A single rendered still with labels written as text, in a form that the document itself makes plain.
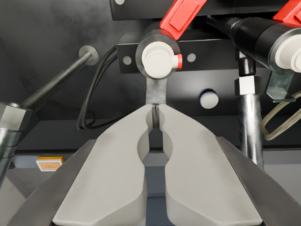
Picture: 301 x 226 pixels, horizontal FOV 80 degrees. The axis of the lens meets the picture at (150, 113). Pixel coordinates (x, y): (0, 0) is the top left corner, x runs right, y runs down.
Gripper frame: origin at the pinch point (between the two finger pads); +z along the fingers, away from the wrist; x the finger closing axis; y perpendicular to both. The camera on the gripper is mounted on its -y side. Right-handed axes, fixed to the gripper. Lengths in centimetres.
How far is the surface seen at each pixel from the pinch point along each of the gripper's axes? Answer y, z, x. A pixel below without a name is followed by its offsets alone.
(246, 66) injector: -0.7, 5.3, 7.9
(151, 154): 19.3, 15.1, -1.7
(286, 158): 20.9, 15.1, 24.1
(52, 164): 20.2, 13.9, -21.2
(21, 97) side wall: 10.8, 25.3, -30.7
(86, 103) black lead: 4.0, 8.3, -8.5
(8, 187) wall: 144, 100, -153
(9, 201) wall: 155, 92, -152
